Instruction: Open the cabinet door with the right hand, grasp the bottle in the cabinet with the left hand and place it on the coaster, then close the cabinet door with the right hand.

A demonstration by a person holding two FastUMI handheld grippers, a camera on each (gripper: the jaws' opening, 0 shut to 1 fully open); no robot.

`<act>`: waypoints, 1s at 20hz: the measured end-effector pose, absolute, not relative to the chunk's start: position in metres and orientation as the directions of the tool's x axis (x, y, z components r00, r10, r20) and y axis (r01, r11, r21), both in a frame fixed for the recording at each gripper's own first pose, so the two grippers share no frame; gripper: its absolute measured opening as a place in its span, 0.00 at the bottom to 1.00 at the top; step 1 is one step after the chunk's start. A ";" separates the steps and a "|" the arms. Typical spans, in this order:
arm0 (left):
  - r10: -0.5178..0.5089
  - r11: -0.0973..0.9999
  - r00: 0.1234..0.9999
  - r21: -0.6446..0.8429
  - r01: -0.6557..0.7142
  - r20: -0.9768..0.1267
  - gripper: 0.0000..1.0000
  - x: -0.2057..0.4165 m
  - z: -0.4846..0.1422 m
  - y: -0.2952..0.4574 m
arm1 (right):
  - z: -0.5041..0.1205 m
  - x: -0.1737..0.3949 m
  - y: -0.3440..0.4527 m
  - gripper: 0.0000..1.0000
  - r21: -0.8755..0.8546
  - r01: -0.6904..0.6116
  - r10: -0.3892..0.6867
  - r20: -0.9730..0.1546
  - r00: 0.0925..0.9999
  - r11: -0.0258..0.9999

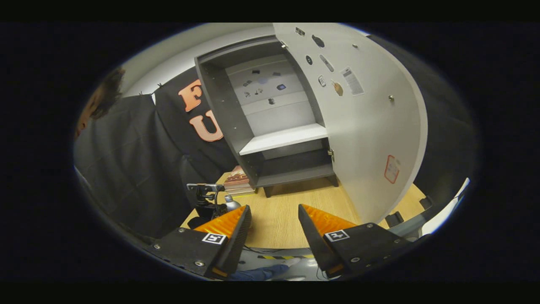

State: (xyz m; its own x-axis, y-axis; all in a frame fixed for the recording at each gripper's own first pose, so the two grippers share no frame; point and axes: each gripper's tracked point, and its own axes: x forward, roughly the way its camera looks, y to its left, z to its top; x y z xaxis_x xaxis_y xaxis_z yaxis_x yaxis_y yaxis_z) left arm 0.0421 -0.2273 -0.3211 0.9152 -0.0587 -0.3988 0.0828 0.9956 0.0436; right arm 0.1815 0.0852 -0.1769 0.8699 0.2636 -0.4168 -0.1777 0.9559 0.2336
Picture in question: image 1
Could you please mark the person's head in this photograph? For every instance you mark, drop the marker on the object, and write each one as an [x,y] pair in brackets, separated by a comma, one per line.
[105,90]

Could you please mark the white cabinet shelf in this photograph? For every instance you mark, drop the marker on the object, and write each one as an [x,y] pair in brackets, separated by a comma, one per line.
[282,139]

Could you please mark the silver grey bottle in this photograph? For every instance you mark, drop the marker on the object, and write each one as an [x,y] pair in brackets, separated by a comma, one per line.
[231,203]

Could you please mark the black table edge bracket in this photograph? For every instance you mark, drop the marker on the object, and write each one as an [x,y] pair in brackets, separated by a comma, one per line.
[426,203]
[394,219]

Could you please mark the yellow black floor tape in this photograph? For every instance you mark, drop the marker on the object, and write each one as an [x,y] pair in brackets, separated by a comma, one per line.
[287,256]

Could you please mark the person's leg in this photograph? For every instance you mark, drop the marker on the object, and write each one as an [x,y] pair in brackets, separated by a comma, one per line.
[257,273]

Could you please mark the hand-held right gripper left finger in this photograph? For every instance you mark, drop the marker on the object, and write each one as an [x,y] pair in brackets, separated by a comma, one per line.
[234,245]

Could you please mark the stack of books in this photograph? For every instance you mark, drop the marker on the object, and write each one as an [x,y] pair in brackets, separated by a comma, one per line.
[237,179]

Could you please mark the dark grey cabinet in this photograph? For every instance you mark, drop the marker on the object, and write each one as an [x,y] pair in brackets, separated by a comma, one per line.
[223,109]

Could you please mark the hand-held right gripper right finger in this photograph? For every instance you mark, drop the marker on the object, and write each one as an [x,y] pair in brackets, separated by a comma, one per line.
[312,240]

